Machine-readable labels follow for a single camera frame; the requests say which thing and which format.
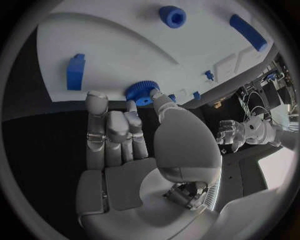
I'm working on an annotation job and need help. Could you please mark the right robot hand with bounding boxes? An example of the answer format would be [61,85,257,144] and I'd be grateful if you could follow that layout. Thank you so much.
[75,89,224,240]

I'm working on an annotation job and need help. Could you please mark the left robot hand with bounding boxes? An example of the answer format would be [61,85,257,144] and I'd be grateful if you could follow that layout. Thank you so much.
[215,119,247,153]

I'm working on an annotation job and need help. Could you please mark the white task board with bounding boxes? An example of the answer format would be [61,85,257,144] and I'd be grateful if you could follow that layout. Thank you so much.
[35,0,276,106]

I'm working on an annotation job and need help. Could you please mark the equipment rack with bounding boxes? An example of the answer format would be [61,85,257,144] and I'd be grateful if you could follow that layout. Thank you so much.
[236,54,298,121]

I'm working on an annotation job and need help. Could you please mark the blue long cylinder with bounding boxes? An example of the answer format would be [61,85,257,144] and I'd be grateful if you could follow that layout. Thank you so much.
[228,14,269,52]

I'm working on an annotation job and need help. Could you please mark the blue rectangular block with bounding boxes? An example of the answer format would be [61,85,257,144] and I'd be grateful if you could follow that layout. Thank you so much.
[66,53,87,91]

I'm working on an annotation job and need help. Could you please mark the blue hollow cylinder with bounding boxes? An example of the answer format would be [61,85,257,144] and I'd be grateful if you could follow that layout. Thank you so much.
[158,5,188,30]

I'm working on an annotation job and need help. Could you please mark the white cable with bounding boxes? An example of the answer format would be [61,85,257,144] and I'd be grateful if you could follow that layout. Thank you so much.
[246,91,267,117]
[250,105,273,118]

